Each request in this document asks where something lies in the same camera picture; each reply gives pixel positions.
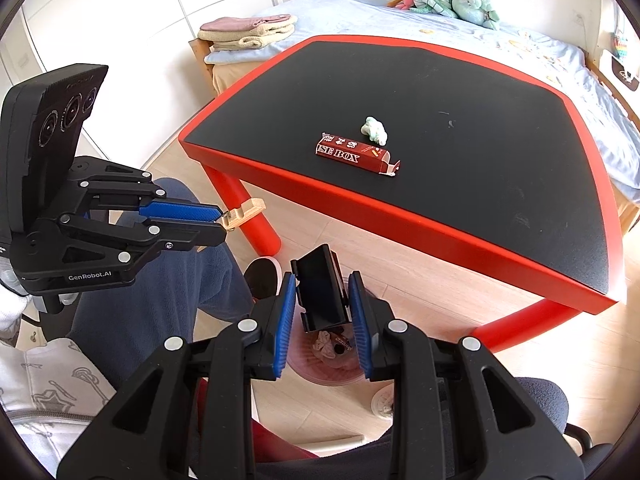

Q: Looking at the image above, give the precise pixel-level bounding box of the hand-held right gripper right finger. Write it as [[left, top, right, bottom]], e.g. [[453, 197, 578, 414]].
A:
[[347, 270, 587, 480]]

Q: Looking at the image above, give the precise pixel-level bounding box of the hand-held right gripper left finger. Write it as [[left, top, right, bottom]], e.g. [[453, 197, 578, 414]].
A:
[[56, 271, 298, 480]]

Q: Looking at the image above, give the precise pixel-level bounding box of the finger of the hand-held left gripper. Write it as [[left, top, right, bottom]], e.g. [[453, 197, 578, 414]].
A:
[[74, 156, 224, 222], [29, 214, 227, 272]]

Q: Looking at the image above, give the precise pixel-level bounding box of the pink trash bin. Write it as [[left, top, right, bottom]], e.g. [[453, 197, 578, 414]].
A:
[[286, 312, 396, 387]]

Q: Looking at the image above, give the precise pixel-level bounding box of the black plastic holder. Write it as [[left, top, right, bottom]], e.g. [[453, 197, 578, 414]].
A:
[[291, 244, 351, 333]]

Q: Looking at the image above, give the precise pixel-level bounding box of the wooden clip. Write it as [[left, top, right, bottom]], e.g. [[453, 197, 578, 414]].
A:
[[222, 199, 267, 231]]

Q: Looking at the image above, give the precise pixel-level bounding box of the person's left forearm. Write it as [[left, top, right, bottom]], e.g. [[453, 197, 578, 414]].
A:
[[0, 280, 33, 333]]

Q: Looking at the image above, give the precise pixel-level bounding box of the person's left shoe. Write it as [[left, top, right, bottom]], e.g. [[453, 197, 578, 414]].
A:
[[243, 257, 283, 303]]

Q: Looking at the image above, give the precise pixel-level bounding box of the person's shoe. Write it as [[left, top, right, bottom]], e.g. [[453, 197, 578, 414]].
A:
[[243, 257, 283, 303], [371, 385, 397, 421]]

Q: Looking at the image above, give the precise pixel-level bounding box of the person's left leg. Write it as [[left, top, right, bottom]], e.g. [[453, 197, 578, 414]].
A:
[[65, 177, 256, 391]]

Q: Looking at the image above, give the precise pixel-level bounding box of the person's right shoe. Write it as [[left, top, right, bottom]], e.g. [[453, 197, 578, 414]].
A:
[[371, 385, 397, 421]]

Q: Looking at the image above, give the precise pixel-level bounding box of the short red box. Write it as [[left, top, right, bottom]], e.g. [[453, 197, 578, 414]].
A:
[[315, 131, 402, 177]]

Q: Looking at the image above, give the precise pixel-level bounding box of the white wardrobe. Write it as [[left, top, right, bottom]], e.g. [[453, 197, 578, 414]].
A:
[[0, 0, 281, 171]]

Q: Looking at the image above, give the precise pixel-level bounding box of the beige folded blanket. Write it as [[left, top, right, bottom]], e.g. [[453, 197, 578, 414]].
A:
[[197, 22, 298, 52]]

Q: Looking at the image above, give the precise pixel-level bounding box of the pink folded towel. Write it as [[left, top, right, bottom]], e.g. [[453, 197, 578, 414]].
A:
[[200, 16, 296, 33]]

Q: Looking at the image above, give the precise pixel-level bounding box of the black office chair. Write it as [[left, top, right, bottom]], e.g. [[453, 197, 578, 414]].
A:
[[515, 377, 596, 456]]

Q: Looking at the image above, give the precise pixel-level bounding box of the green white crumpled tissue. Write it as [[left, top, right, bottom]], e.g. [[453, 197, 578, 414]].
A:
[[362, 116, 390, 146]]

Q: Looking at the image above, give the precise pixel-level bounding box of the black table with red edge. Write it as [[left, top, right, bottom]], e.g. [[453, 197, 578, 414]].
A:
[[178, 35, 626, 356]]

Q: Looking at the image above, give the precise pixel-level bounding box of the person's white printed top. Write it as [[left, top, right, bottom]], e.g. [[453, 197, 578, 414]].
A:
[[0, 337, 118, 478]]

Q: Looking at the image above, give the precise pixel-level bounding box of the bed with blue sheet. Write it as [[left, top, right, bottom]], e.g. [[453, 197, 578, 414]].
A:
[[189, 0, 640, 233]]

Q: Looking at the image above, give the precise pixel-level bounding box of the striped green plush toy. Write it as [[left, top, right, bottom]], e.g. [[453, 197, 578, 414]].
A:
[[410, 0, 458, 15]]

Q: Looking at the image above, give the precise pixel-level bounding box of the teal plush bear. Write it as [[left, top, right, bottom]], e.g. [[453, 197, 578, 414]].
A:
[[452, 0, 501, 29]]

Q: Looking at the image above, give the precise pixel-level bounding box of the white bag with black panel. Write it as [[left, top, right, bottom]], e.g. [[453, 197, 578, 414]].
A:
[[602, 50, 640, 93]]

